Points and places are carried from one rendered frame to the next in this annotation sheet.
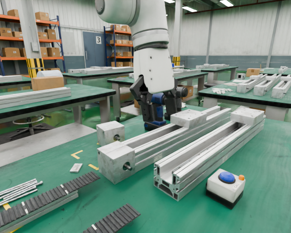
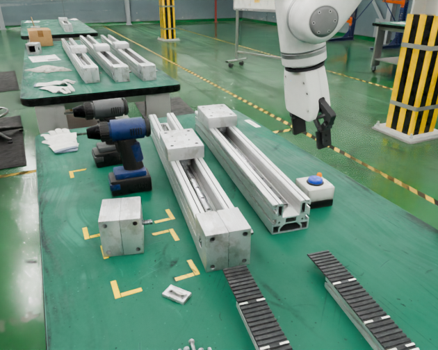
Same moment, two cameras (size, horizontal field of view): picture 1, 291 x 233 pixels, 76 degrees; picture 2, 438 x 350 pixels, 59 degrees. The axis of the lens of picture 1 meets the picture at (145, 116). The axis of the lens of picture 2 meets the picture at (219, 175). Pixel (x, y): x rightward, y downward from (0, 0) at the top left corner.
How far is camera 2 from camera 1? 0.80 m
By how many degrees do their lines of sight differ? 58
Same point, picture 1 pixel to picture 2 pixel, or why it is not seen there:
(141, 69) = (322, 92)
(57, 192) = (257, 308)
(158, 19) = not seen: hidden behind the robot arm
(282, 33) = not seen: outside the picture
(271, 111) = (153, 102)
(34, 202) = (265, 335)
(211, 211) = (328, 215)
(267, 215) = (344, 194)
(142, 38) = (320, 55)
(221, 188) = (323, 191)
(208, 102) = (47, 116)
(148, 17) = not seen: hidden behind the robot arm
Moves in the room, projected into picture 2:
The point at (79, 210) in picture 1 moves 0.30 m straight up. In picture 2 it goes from (284, 303) to (298, 162)
